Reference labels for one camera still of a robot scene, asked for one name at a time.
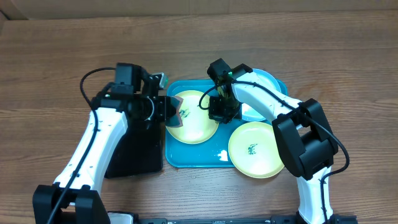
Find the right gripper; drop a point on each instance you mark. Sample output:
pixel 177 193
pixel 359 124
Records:
pixel 220 116

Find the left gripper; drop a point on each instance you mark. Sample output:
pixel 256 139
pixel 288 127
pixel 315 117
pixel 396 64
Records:
pixel 161 115

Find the pink and green sponge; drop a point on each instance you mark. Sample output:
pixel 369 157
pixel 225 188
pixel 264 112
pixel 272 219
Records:
pixel 177 112

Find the yellow-green plate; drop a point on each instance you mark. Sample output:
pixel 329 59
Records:
pixel 197 126
pixel 253 150

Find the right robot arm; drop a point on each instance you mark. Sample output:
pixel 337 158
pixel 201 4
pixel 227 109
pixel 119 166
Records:
pixel 305 142

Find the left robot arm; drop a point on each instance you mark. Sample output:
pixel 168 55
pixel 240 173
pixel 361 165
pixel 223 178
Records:
pixel 74 196

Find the teal plastic tray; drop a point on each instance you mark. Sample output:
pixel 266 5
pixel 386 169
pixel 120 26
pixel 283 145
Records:
pixel 212 153

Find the black plastic tray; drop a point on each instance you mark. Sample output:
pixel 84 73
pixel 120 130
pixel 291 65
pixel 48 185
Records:
pixel 138 152

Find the light blue plate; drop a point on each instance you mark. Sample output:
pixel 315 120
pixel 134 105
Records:
pixel 259 76

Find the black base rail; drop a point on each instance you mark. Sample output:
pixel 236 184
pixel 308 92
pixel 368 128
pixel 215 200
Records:
pixel 217 221

